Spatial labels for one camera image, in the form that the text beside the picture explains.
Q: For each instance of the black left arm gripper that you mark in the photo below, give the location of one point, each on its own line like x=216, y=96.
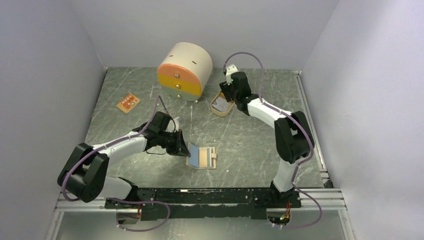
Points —
x=180, y=148

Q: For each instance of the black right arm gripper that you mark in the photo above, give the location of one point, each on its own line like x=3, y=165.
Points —
x=226, y=88

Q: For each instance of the beige leather card holder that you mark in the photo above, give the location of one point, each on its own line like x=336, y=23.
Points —
x=192, y=160

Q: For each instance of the stack of cards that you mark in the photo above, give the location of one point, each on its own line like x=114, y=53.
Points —
x=220, y=104

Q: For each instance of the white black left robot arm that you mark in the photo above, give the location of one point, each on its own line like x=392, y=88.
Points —
x=84, y=176

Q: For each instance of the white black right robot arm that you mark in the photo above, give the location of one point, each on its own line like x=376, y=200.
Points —
x=293, y=139

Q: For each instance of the beige oval card tray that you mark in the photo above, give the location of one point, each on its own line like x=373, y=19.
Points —
x=225, y=113

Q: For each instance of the orange patterned card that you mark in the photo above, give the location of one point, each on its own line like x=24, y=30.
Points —
x=127, y=103

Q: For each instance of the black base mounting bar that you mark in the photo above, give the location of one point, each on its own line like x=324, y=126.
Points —
x=194, y=203

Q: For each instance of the round pastel drawer cabinet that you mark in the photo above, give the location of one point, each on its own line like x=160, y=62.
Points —
x=185, y=71

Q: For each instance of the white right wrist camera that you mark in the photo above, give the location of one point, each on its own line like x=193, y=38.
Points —
x=229, y=70

